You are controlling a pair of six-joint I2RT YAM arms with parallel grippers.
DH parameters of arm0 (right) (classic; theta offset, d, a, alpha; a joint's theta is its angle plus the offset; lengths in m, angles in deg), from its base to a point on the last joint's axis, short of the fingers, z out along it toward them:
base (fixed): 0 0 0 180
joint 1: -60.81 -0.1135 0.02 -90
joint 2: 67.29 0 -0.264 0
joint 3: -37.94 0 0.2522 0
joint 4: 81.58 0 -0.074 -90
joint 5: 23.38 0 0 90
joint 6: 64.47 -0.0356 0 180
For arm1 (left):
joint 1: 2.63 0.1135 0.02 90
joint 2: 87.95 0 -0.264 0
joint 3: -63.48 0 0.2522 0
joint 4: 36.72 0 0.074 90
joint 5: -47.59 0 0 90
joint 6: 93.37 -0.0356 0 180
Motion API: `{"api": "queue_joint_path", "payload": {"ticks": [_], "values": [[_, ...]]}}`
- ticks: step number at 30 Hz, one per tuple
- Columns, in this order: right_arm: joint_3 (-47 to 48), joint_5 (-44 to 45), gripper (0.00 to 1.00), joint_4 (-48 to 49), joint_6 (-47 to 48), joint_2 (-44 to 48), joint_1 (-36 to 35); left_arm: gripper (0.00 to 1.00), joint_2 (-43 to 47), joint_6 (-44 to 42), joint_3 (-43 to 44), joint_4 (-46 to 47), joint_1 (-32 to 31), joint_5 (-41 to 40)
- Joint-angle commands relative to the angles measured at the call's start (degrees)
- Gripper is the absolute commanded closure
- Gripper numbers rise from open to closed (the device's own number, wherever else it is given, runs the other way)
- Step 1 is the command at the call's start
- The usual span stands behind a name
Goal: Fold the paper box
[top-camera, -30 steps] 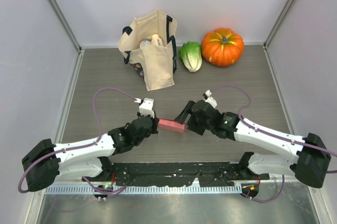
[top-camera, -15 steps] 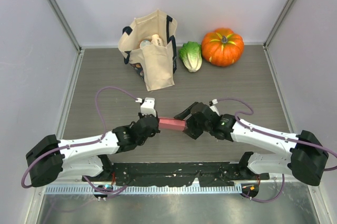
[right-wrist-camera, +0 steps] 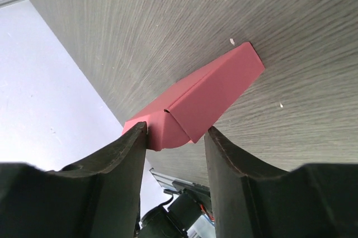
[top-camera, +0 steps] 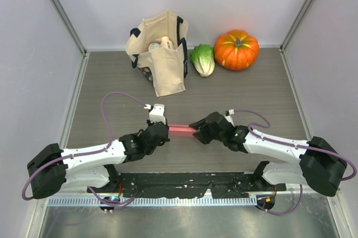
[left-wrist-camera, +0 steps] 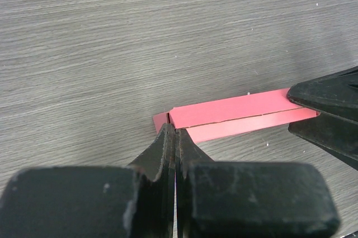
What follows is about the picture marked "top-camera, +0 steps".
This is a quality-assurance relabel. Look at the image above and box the pink paper box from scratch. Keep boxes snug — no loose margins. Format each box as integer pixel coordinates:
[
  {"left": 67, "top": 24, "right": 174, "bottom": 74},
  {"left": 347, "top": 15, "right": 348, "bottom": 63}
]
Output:
[{"left": 168, "top": 125, "right": 196, "bottom": 137}]

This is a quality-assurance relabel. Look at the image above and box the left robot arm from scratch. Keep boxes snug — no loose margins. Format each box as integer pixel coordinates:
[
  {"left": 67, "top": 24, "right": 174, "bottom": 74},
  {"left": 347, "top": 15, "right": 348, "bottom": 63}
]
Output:
[{"left": 22, "top": 122, "right": 169, "bottom": 201}]

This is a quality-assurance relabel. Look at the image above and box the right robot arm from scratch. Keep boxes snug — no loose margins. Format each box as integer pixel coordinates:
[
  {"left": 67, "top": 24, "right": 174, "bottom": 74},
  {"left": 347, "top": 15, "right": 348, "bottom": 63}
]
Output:
[{"left": 189, "top": 110, "right": 347, "bottom": 197}]

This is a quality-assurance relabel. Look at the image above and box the green lettuce toy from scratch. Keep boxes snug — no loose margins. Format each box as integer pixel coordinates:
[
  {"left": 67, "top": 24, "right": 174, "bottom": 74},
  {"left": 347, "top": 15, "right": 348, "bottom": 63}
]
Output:
[{"left": 190, "top": 44, "right": 215, "bottom": 77}]

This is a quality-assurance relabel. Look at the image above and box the beige canvas tote bag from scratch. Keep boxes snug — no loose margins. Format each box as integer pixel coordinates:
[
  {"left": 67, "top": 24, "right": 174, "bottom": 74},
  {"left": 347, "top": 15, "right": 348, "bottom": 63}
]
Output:
[{"left": 125, "top": 10, "right": 189, "bottom": 97}]

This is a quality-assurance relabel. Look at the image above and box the orange pumpkin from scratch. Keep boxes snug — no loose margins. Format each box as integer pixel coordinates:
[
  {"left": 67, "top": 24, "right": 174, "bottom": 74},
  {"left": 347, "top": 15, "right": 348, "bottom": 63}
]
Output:
[{"left": 214, "top": 30, "right": 260, "bottom": 71}]

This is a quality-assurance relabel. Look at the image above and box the white round container in bag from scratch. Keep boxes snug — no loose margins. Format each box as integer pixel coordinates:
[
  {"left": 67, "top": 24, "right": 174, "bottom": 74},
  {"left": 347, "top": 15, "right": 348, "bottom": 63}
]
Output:
[{"left": 148, "top": 42, "right": 161, "bottom": 52}]

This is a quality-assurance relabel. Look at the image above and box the beige bottle in bag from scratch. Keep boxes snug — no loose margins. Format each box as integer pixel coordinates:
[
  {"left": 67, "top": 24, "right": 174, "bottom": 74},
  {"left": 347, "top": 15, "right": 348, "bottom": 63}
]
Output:
[{"left": 161, "top": 36, "right": 175, "bottom": 50}]

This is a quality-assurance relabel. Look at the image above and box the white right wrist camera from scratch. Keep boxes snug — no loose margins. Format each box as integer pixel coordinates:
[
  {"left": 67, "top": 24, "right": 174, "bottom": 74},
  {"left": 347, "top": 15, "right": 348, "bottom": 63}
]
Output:
[{"left": 225, "top": 109, "right": 235, "bottom": 126}]

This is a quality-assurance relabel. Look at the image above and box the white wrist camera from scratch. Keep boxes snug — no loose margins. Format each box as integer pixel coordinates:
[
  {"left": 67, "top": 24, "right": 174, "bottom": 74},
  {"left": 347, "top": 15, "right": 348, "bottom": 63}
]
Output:
[
  {"left": 144, "top": 104, "right": 167, "bottom": 125},
  {"left": 225, "top": 109, "right": 235, "bottom": 126}
]

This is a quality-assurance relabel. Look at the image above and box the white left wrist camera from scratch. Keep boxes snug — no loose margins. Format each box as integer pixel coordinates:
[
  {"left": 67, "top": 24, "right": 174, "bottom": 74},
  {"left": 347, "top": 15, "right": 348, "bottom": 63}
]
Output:
[{"left": 144, "top": 104, "right": 167, "bottom": 125}]

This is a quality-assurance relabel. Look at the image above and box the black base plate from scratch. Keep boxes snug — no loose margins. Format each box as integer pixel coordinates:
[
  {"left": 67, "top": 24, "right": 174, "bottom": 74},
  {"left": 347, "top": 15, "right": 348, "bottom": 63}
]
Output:
[{"left": 94, "top": 172, "right": 286, "bottom": 199}]

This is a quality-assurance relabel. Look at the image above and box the slotted cable duct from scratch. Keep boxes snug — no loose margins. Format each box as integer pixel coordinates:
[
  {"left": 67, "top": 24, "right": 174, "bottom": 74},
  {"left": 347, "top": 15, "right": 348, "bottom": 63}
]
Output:
[{"left": 47, "top": 195, "right": 257, "bottom": 207}]

